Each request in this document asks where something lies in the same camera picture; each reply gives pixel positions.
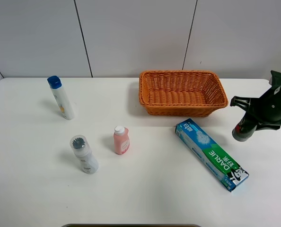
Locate white shampoo bottle blue cap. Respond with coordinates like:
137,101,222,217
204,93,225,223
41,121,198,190
47,76,75,120

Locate black tube with grey cap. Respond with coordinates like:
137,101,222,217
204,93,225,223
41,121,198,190
232,116,257,142

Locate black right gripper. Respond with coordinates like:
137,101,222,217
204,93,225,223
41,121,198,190
230,70,281,131

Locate white bottle with brush cap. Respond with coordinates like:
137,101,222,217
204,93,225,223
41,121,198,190
70,135,99,174

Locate orange wicker basket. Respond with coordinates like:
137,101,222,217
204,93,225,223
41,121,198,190
139,70,228,117

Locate pink bottle white cap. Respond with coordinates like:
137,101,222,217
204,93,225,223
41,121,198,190
114,125,130,155

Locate green blue toothpaste box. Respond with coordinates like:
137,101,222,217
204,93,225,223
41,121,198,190
175,118,249,192

